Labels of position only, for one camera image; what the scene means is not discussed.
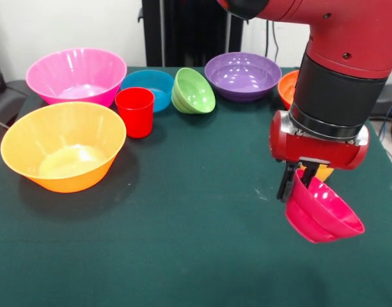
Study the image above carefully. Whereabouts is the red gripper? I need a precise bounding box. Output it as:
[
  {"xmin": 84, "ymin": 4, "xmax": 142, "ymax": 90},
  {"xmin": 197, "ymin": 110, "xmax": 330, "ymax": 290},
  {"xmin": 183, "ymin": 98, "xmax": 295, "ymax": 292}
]
[{"xmin": 268, "ymin": 110, "xmax": 371, "ymax": 203}]

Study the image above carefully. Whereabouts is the small crimson bowl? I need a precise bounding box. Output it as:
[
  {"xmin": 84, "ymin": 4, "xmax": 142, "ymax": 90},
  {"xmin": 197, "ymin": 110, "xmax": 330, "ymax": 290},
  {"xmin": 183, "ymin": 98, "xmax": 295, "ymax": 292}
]
[{"xmin": 285, "ymin": 168, "xmax": 366, "ymax": 244}]

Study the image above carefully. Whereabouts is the green bowl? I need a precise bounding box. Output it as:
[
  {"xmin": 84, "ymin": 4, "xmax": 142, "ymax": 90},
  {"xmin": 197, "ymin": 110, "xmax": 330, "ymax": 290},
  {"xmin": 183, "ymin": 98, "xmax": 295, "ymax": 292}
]
[{"xmin": 171, "ymin": 67, "xmax": 217, "ymax": 115}]

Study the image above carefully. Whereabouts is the yellow cup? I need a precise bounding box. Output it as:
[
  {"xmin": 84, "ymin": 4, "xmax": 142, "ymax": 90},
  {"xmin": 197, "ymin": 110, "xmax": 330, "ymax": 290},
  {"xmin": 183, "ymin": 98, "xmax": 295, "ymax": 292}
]
[{"xmin": 315, "ymin": 164, "xmax": 335, "ymax": 182}]

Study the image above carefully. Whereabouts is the red-orange bowl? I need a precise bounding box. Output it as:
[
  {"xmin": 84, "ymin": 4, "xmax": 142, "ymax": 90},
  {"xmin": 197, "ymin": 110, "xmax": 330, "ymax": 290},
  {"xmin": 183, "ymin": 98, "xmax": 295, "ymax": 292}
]
[{"xmin": 277, "ymin": 70, "xmax": 301, "ymax": 110}]

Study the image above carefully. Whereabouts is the purple bowl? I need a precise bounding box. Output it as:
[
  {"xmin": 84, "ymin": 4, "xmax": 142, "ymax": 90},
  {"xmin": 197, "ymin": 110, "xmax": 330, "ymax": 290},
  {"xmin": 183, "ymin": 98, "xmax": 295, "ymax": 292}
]
[{"xmin": 204, "ymin": 52, "xmax": 283, "ymax": 103}]

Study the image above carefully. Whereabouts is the dark green tablecloth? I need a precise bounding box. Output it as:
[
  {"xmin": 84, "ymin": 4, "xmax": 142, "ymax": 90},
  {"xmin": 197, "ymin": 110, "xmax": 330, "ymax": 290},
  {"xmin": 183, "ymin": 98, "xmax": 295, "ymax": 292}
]
[{"xmin": 0, "ymin": 66, "xmax": 392, "ymax": 307}]

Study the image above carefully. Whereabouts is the red cup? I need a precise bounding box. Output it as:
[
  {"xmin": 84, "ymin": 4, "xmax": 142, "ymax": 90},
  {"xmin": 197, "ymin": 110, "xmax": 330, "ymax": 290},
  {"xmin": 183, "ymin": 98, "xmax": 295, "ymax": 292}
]
[{"xmin": 114, "ymin": 86, "xmax": 155, "ymax": 139}]

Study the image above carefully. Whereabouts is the blue bowl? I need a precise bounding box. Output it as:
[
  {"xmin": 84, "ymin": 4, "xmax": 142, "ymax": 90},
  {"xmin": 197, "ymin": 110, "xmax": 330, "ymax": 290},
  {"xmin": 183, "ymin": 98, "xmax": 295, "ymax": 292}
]
[{"xmin": 120, "ymin": 69, "xmax": 176, "ymax": 113}]

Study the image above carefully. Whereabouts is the large orange bowl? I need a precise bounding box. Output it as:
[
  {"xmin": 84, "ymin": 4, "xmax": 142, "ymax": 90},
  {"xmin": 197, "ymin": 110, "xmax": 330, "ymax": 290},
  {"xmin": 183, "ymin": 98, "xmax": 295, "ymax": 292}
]
[{"xmin": 0, "ymin": 101, "xmax": 128, "ymax": 194}]

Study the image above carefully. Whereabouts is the large pink bowl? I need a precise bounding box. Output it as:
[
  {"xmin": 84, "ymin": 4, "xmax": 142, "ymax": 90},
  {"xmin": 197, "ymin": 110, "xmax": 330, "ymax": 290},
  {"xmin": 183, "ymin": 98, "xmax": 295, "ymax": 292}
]
[{"xmin": 25, "ymin": 47, "xmax": 129, "ymax": 109}]

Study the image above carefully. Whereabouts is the blue cable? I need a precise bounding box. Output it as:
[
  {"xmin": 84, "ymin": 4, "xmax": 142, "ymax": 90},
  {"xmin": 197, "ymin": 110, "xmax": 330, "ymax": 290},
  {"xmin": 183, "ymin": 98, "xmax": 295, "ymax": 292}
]
[{"xmin": 377, "ymin": 89, "xmax": 392, "ymax": 141}]

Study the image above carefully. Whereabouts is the black pedestal foot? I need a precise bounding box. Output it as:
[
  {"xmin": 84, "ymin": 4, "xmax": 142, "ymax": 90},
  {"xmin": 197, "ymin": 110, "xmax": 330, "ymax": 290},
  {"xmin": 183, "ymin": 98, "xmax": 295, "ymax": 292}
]
[
  {"xmin": 0, "ymin": 79, "xmax": 30, "ymax": 129},
  {"xmin": 370, "ymin": 83, "xmax": 392, "ymax": 120}
]

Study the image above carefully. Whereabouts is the black hanging cable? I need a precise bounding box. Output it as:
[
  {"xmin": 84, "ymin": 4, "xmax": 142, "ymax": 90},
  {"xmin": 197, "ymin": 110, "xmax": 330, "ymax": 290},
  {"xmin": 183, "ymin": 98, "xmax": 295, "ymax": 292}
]
[{"xmin": 265, "ymin": 18, "xmax": 281, "ymax": 63}]

